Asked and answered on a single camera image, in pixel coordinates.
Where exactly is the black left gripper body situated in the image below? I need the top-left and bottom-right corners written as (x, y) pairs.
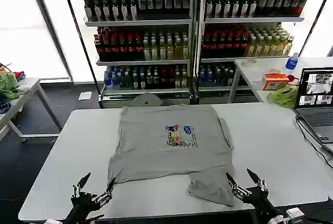
top-left (65, 192), bottom-right (105, 224)

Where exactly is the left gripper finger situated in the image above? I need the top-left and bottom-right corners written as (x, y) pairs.
top-left (70, 172), bottom-right (92, 199)
top-left (91, 178), bottom-right (116, 205)

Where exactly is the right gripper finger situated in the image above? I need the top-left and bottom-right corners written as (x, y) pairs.
top-left (225, 172), bottom-right (252, 202)
top-left (246, 168), bottom-right (269, 196)

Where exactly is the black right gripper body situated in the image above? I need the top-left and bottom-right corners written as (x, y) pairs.
top-left (243, 186), bottom-right (284, 221)

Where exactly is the grey printed t-shirt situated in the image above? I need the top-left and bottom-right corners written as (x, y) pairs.
top-left (107, 104), bottom-right (236, 207)

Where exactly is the white paper sheet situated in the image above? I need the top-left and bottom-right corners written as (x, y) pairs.
top-left (78, 91), bottom-right (93, 102)

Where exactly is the green cloth by laptop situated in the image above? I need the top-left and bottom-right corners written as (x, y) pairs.
top-left (270, 85), bottom-right (299, 108)

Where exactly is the grey open laptop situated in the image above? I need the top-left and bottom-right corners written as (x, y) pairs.
top-left (294, 67), bottom-right (333, 145)

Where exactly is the orange tissue box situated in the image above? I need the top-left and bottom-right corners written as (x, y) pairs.
top-left (261, 68), bottom-right (290, 91)

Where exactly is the grey round disc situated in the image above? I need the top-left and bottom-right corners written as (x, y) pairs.
top-left (131, 92), bottom-right (163, 108)

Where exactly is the white side table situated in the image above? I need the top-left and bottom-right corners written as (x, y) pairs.
top-left (228, 56), bottom-right (333, 110)

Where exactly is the blue patterned cloth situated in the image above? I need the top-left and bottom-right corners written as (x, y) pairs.
top-left (0, 98), bottom-right (12, 116)

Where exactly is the grey metal-leg table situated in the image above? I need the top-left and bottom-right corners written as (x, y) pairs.
top-left (0, 77), bottom-right (63, 143)

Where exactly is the white tape roll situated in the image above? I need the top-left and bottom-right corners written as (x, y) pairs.
top-left (241, 58), bottom-right (259, 69)

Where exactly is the crumpled green cloth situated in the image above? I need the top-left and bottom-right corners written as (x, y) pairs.
top-left (0, 72), bottom-right (20, 100)

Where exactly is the clear blue-label water bottle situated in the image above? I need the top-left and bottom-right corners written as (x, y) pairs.
top-left (285, 52), bottom-right (300, 75)

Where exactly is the black slanted pole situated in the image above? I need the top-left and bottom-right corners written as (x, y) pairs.
top-left (58, 0), bottom-right (101, 106)
top-left (298, 0), bottom-right (333, 56)

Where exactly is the drinks shelf with yellow bottles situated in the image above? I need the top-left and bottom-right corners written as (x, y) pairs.
top-left (195, 0), bottom-right (319, 103)

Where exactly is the drinks shelf with green-capped bottles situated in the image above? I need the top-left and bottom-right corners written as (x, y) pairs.
top-left (71, 0), bottom-right (199, 106)

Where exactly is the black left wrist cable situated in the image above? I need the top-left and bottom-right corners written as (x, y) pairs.
top-left (84, 214), bottom-right (105, 222)

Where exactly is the black laptop cable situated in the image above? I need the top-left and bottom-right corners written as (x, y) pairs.
top-left (294, 115), bottom-right (333, 170)

